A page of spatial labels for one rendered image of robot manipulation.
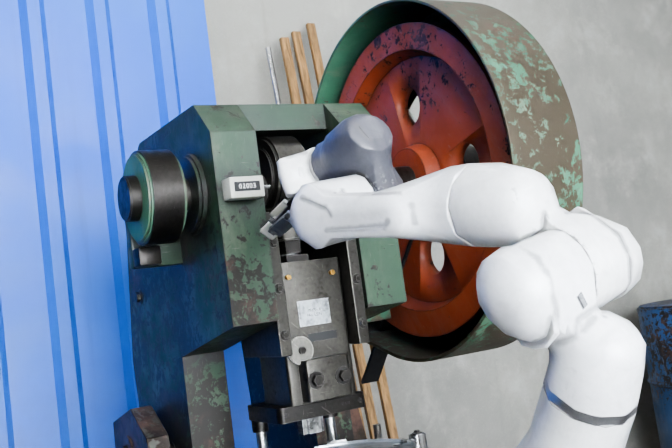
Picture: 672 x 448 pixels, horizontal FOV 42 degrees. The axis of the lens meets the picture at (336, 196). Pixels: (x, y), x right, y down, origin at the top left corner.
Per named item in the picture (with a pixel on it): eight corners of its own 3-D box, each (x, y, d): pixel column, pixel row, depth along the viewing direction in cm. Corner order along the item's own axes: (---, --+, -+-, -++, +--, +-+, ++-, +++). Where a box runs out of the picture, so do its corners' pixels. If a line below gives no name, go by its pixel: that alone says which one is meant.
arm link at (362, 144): (342, 248, 138) (394, 234, 143) (381, 218, 127) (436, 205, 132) (303, 144, 142) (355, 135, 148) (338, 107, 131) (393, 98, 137)
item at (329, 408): (369, 418, 181) (365, 391, 181) (281, 438, 171) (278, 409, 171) (331, 414, 195) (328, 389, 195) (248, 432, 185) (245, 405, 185)
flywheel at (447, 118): (645, 170, 170) (465, -36, 213) (568, 175, 160) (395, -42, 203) (487, 385, 216) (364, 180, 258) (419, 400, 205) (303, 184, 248)
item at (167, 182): (219, 253, 169) (205, 139, 171) (161, 259, 163) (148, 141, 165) (180, 264, 188) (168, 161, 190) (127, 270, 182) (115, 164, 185)
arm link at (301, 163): (369, 161, 147) (354, 174, 151) (307, 117, 145) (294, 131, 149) (338, 217, 140) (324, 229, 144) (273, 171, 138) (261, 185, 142)
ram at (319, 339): (368, 394, 176) (348, 246, 179) (301, 408, 168) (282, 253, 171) (327, 391, 190) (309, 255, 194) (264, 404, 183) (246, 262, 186)
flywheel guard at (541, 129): (617, 347, 172) (550, -56, 181) (505, 371, 158) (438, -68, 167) (351, 351, 260) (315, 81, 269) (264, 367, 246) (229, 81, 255)
